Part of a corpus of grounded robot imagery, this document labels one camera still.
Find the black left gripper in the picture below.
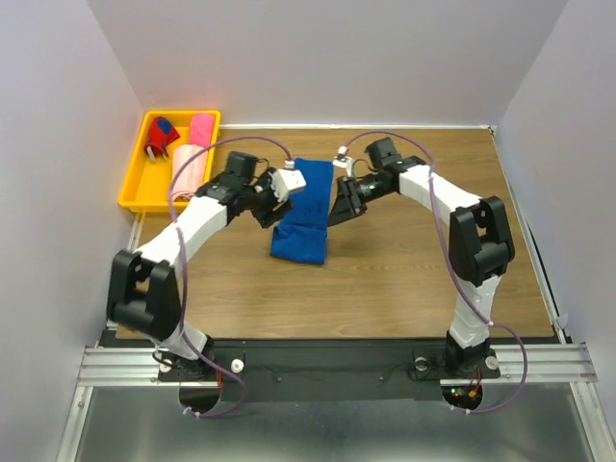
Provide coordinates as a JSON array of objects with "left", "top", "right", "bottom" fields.
[{"left": 243, "top": 167, "right": 295, "bottom": 229}]

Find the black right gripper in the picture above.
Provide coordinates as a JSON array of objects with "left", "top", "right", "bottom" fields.
[{"left": 325, "top": 174, "right": 393, "bottom": 226}]

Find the blue towel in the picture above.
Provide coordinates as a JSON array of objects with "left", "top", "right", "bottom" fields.
[{"left": 269, "top": 158, "right": 333, "bottom": 266}]

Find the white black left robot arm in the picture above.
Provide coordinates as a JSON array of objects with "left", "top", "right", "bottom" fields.
[{"left": 107, "top": 151, "right": 306, "bottom": 379}]

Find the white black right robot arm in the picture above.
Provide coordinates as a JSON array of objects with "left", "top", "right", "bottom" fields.
[{"left": 328, "top": 132, "right": 515, "bottom": 375}]

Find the light pink rolled towel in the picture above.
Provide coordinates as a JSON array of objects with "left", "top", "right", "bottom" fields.
[{"left": 171, "top": 144, "right": 209, "bottom": 202}]

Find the hot pink rolled towel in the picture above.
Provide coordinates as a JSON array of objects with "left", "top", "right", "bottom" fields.
[{"left": 188, "top": 112, "right": 216, "bottom": 147}]

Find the yellow plastic tray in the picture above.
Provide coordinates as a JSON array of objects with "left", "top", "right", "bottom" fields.
[{"left": 117, "top": 110, "right": 221, "bottom": 214}]

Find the red blue patterned cloth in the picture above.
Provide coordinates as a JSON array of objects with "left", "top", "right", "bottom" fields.
[{"left": 144, "top": 116, "right": 180, "bottom": 162}]

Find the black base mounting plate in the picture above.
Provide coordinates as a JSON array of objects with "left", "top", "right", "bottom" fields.
[{"left": 153, "top": 338, "right": 501, "bottom": 406}]

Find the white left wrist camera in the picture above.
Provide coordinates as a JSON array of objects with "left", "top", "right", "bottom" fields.
[{"left": 270, "top": 168, "right": 306, "bottom": 202}]

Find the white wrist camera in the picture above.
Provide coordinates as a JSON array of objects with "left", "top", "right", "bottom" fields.
[
  {"left": 270, "top": 168, "right": 306, "bottom": 202},
  {"left": 332, "top": 145, "right": 356, "bottom": 178}
]

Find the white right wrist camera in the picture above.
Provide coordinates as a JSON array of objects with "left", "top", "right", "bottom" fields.
[{"left": 332, "top": 145, "right": 356, "bottom": 178}]

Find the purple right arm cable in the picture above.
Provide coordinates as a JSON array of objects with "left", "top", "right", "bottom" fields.
[{"left": 339, "top": 130, "right": 528, "bottom": 416}]

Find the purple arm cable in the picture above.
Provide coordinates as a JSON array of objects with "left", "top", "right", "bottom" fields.
[
  {"left": 166, "top": 136, "right": 297, "bottom": 419},
  {"left": 339, "top": 130, "right": 528, "bottom": 416}
]

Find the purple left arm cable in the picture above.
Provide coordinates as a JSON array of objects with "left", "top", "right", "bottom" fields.
[{"left": 166, "top": 136, "right": 297, "bottom": 419}]

